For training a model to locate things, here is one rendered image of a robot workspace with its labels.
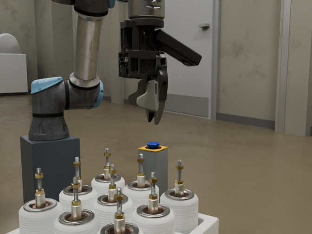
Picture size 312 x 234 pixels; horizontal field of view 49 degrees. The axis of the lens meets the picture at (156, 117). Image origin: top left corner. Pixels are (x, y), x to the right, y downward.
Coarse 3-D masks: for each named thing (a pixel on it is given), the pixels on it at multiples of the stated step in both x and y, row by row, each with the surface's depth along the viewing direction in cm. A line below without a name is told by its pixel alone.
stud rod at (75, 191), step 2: (74, 178) 71; (76, 178) 71; (74, 180) 71; (76, 180) 71; (74, 182) 71; (76, 182) 72; (74, 188) 72; (76, 188) 72; (74, 190) 72; (76, 190) 72; (74, 192) 72; (76, 192) 72; (74, 194) 72; (76, 194) 72; (74, 196) 72; (76, 196) 72; (74, 198) 72; (76, 198) 72; (74, 200) 72; (76, 200) 72
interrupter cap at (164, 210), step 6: (144, 204) 79; (162, 204) 79; (138, 210) 76; (144, 210) 76; (162, 210) 76; (168, 210) 76; (144, 216) 73; (150, 216) 73; (156, 216) 73; (162, 216) 73
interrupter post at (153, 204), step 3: (150, 201) 75; (153, 201) 75; (156, 201) 75; (150, 204) 75; (153, 204) 75; (156, 204) 75; (150, 207) 75; (153, 207) 75; (156, 207) 75; (150, 210) 75; (153, 210) 75; (156, 210) 76
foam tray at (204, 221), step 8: (200, 216) 90; (208, 216) 90; (200, 224) 86; (208, 224) 86; (216, 224) 88; (16, 232) 81; (176, 232) 81; (192, 232) 81; (200, 232) 81; (208, 232) 84; (216, 232) 89
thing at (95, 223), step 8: (96, 216) 74; (56, 224) 71; (88, 224) 70; (96, 224) 72; (56, 232) 70; (64, 232) 69; (72, 232) 68; (80, 232) 69; (88, 232) 70; (96, 232) 72
